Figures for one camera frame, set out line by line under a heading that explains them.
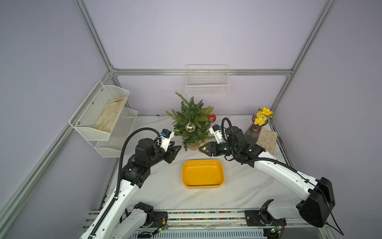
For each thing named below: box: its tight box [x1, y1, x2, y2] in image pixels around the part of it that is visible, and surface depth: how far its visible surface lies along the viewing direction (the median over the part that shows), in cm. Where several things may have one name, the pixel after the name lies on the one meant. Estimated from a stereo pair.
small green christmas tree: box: [165, 92, 215, 152], surface depth 80 cm
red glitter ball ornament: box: [206, 113, 217, 123], surface depth 80 cm
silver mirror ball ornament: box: [185, 120, 196, 133], surface depth 76 cm
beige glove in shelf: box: [93, 96, 128, 133], surface depth 80 cm
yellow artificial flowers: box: [254, 107, 277, 126], surface depth 88 cm
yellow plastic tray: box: [182, 159, 225, 190], surface depth 90 cm
